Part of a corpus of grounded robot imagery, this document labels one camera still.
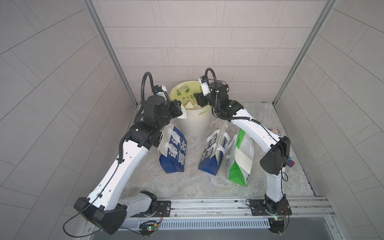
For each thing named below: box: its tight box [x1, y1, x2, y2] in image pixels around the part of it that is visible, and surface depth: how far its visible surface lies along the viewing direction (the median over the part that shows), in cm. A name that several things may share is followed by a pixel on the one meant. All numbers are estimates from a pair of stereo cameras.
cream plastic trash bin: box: [169, 80, 212, 137], surface depth 91 cm
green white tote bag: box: [226, 128, 255, 187], surface depth 70 cm
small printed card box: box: [268, 127, 283, 136], surface depth 101 cm
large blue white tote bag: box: [158, 123, 188, 174], surface depth 78 cm
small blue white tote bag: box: [198, 122, 230, 176], surface depth 79 cm
